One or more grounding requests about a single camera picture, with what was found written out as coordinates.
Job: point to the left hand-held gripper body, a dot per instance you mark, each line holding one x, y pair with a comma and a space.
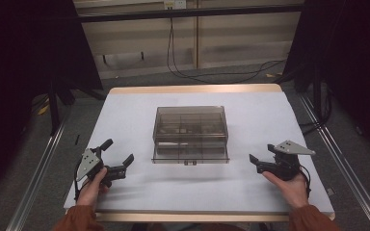
88, 162

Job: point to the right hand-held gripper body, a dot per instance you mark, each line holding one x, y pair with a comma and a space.
285, 160

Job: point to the smoky transparent plastic drawer box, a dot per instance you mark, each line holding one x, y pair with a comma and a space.
190, 134

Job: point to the person's left hand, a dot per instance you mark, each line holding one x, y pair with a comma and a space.
91, 191

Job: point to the person's right hand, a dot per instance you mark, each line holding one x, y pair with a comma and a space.
290, 189

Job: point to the white table mat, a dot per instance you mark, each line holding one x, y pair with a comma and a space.
205, 192

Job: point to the black metal stand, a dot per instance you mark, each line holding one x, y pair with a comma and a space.
318, 93
54, 106

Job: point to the black curtain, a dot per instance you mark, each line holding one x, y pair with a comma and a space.
29, 64
350, 48

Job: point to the black horizontal bar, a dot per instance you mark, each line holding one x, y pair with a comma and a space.
189, 12

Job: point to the aluminium floor rail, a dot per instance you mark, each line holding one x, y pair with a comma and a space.
343, 160
37, 179

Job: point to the white wall socket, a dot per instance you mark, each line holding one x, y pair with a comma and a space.
174, 4

